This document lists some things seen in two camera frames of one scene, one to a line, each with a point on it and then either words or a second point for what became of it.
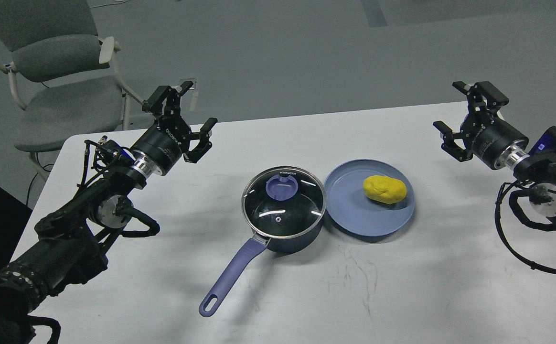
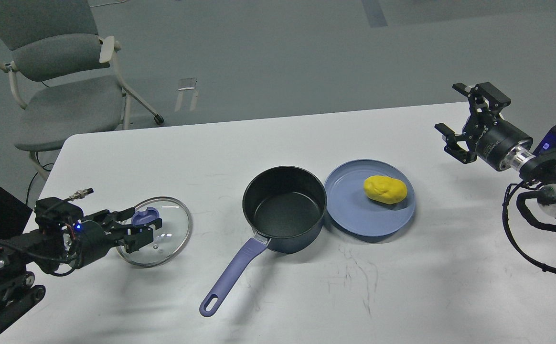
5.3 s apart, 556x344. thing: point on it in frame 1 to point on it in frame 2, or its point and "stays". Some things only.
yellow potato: [384, 188] stays
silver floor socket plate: [185, 80] stays
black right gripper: [486, 136] stays
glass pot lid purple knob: [281, 187] to [143, 216]
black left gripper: [163, 145] to [96, 235]
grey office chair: [63, 77] stays
